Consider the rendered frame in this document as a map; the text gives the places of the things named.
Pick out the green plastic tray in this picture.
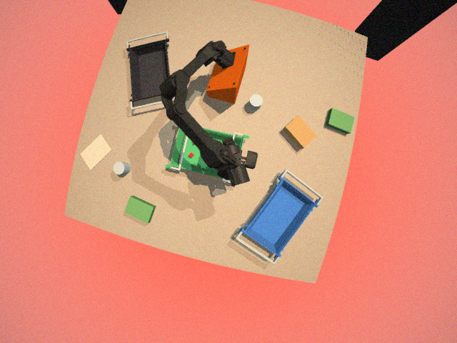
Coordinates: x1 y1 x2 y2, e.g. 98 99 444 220
165 128 250 178

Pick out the green rectangular block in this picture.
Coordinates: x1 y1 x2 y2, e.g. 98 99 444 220
325 108 355 134
125 195 156 224

